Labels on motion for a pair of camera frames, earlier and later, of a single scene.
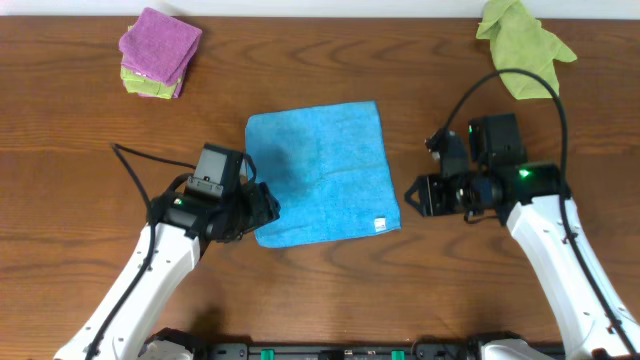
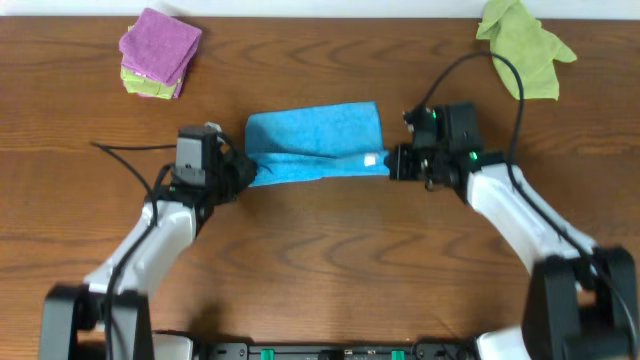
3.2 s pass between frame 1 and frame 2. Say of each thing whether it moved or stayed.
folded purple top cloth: stayed
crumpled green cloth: stayed
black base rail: stayed
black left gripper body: moved
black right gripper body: moved
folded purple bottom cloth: stayed
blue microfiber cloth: moved
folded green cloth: stayed
